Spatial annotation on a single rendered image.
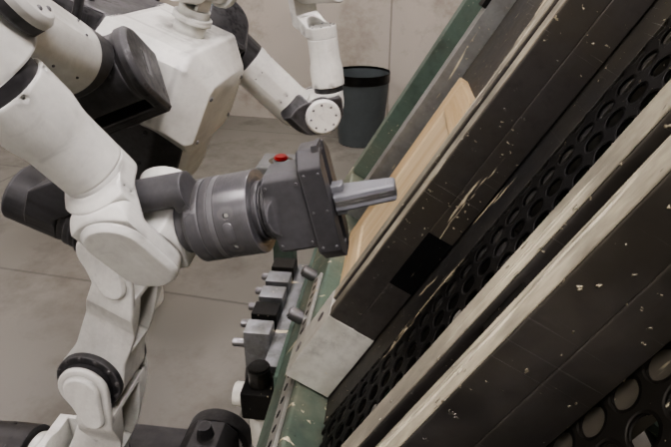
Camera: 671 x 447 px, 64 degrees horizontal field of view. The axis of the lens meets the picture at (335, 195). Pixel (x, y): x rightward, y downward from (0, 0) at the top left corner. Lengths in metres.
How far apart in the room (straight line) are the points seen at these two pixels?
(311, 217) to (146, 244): 0.16
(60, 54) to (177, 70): 0.25
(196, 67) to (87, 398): 0.76
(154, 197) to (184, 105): 0.32
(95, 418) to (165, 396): 0.83
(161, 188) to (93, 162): 0.07
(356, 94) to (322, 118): 3.05
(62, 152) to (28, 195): 0.62
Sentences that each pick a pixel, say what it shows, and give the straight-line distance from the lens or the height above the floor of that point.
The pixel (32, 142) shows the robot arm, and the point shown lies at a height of 1.32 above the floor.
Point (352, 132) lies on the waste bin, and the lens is 4.33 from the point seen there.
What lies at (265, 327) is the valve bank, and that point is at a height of 0.76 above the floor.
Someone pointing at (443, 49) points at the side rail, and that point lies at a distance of 1.39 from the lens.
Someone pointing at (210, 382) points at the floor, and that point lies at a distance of 2.17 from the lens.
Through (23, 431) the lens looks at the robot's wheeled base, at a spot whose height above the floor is 0.36.
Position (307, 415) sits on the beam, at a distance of 0.79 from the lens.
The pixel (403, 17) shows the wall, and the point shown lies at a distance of 4.74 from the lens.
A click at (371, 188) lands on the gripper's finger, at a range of 0.52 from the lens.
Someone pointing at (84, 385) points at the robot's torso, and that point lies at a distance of 1.29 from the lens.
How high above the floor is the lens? 1.47
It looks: 25 degrees down
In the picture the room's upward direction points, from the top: straight up
